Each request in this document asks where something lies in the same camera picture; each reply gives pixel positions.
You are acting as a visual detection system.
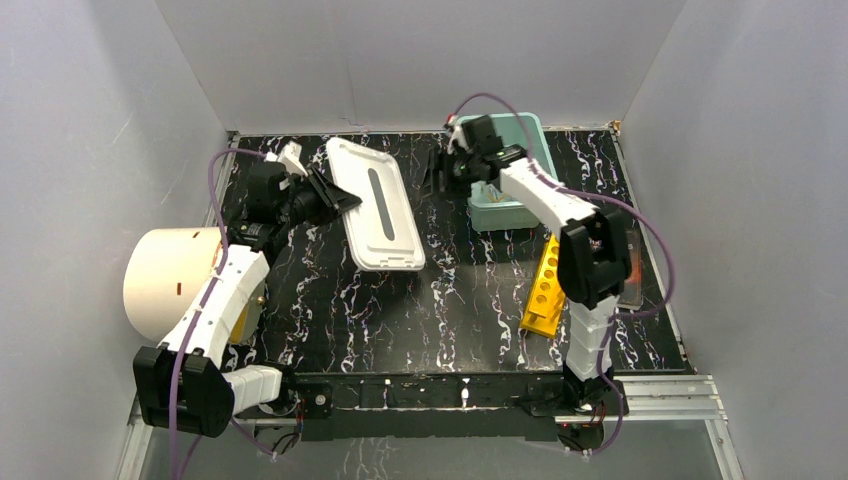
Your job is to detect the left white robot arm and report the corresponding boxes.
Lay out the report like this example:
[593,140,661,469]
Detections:
[133,161,362,437]

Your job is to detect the white and orange cylinder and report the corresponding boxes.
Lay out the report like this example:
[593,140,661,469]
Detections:
[123,227,223,346]

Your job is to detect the aluminium frame rail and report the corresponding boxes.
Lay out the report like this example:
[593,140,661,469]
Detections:
[129,377,730,425]

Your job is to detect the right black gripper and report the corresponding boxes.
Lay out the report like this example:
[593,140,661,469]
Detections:
[415,147,480,201]

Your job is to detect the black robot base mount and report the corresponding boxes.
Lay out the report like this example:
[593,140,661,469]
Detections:
[237,371,630,446]

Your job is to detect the tan rubber tube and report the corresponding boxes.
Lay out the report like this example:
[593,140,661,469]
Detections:
[481,185,512,203]

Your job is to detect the yellow test tube rack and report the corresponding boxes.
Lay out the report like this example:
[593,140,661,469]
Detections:
[520,235,566,339]

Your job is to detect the teal plastic bin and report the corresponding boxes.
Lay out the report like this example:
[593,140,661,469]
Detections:
[467,112,558,232]

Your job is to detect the white bin lid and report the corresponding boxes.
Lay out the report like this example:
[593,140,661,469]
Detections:
[326,137,426,272]

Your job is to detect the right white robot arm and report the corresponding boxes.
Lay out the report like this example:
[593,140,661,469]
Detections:
[421,115,632,414]

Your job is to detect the dark book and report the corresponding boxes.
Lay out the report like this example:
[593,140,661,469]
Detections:
[618,229,643,310]

